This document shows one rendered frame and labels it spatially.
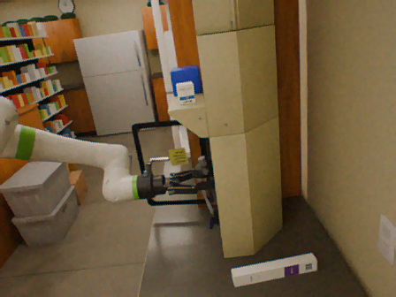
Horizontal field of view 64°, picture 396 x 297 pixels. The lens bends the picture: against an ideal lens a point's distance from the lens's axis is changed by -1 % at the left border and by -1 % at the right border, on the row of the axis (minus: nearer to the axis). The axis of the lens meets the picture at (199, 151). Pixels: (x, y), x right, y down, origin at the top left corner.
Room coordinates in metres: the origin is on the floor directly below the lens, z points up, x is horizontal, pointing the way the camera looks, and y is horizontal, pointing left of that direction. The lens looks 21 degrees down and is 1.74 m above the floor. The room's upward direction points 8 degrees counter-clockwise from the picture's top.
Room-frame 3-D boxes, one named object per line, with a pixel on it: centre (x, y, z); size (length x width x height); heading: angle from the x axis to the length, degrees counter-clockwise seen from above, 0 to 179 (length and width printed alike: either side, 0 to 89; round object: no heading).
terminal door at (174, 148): (1.27, 0.12, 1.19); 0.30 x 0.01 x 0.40; 79
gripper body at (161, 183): (1.07, 0.14, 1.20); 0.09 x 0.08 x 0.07; 88
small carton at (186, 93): (1.02, 0.02, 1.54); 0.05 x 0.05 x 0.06; 6
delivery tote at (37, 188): (2.81, 1.57, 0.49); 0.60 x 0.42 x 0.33; 178
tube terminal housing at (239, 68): (1.09, -0.17, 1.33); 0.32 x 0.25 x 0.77; 178
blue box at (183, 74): (1.19, 0.01, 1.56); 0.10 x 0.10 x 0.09; 88
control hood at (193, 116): (1.09, 0.02, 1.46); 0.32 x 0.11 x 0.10; 178
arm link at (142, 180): (1.07, 0.21, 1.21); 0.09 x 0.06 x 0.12; 178
